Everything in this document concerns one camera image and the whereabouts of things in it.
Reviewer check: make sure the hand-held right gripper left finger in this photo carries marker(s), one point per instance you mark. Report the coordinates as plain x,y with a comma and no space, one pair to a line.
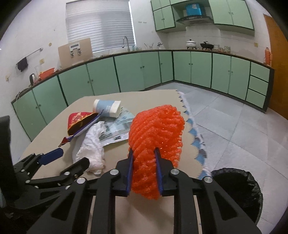
130,171

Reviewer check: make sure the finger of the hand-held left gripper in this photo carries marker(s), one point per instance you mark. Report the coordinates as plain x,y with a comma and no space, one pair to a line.
74,167
51,155

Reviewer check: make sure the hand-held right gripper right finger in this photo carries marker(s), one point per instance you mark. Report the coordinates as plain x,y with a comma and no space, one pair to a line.
158,171

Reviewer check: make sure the white tissue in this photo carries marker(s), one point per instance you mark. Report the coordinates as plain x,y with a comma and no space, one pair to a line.
92,144

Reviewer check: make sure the orange foam fruit net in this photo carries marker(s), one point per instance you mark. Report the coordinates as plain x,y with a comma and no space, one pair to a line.
155,130

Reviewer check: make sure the red gold printed pouch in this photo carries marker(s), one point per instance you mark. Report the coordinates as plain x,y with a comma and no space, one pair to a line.
78,120

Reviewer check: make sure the grey white plastic mailer bag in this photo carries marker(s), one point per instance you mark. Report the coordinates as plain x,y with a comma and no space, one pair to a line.
121,126

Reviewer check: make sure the white blue paper cup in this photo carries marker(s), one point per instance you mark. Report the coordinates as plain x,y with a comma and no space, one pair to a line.
105,106

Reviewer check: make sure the black trash bin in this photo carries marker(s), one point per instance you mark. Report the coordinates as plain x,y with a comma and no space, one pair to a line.
238,191

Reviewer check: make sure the white blue patterned tablecloth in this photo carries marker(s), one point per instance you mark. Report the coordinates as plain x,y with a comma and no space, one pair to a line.
198,144

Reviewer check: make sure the table with beige cloth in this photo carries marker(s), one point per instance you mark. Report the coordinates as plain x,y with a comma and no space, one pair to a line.
139,96

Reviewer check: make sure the steel electric kettle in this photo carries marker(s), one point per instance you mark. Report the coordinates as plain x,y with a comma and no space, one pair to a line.
33,79

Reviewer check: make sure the orange plastic basket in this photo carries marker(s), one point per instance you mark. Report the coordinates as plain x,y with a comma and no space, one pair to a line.
46,74

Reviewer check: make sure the dark hanging towel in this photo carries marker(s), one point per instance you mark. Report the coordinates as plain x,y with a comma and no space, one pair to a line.
23,64

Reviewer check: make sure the brown cardboard box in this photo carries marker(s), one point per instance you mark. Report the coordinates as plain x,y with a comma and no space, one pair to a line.
75,58

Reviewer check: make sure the green lower kitchen cabinets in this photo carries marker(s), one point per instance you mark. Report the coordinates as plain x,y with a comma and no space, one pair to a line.
135,69

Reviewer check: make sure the green kitchen cabinets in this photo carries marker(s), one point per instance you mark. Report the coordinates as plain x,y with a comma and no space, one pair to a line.
234,13
135,69

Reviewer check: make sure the steel kitchen faucet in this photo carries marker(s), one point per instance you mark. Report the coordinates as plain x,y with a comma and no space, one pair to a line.
128,43

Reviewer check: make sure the white cooking pot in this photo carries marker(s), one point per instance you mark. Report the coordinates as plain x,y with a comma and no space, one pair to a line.
190,43

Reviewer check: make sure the black wok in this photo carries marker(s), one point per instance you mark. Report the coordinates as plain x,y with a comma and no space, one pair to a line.
206,45

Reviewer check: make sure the white window blind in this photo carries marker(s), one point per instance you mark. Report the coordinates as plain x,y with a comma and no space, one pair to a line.
99,24

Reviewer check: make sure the black range hood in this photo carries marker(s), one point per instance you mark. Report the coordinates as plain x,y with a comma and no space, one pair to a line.
193,19

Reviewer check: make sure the orange thermos flask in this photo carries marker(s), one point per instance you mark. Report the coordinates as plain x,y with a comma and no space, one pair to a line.
267,56

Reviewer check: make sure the blue box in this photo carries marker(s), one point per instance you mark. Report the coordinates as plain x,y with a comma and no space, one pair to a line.
194,9

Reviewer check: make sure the green upper kitchen cabinets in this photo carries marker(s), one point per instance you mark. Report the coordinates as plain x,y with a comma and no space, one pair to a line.
234,13

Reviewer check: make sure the steel towel rail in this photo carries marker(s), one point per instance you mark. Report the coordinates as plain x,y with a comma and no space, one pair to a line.
33,53

